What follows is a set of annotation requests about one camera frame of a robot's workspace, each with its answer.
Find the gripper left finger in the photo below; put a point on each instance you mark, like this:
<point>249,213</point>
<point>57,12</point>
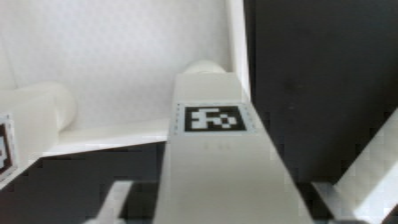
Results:
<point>109,213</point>

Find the white desk leg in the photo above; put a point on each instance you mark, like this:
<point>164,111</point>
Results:
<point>226,185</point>
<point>38,112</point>

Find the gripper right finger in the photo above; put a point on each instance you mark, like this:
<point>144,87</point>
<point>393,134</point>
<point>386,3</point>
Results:
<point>336,204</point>

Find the white desk top tray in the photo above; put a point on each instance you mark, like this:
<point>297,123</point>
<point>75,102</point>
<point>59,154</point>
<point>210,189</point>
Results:
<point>110,46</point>

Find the white right obstacle rail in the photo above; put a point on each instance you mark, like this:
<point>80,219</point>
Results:
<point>368,183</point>

